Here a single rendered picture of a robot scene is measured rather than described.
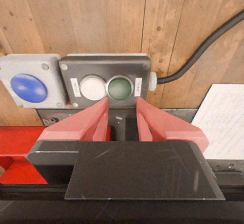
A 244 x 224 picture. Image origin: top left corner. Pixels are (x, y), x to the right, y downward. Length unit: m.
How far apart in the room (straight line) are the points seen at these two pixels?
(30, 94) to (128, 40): 0.14
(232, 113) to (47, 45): 0.31
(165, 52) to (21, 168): 0.38
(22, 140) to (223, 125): 0.37
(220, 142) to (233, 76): 0.17
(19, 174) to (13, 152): 0.13
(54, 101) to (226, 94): 0.26
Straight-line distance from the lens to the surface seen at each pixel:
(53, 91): 0.18
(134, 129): 0.21
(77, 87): 0.16
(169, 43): 0.18
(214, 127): 0.31
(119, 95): 0.15
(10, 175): 0.40
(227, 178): 0.50
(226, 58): 0.22
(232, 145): 0.39
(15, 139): 0.29
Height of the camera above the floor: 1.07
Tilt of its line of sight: 54 degrees down
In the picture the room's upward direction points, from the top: 179 degrees clockwise
